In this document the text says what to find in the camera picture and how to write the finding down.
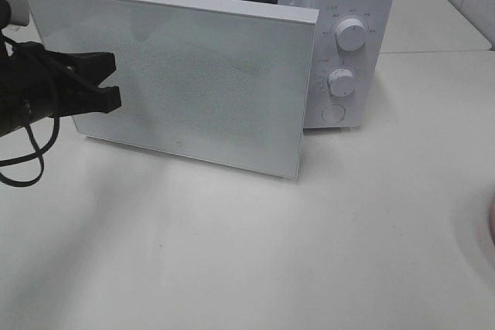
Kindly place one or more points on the white microwave door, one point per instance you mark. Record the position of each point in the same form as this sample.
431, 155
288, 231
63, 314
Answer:
223, 81

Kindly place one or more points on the round door release button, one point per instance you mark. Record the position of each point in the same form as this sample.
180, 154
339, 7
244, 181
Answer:
334, 114

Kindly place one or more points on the upper white power knob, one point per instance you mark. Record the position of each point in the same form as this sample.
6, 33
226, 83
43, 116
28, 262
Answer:
351, 33

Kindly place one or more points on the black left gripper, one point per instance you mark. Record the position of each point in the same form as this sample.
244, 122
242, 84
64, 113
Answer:
37, 83

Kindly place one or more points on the pink round plate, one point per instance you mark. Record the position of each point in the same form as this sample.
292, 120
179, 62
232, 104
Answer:
491, 221

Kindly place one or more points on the lower white timer knob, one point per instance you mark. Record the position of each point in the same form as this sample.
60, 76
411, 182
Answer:
342, 82

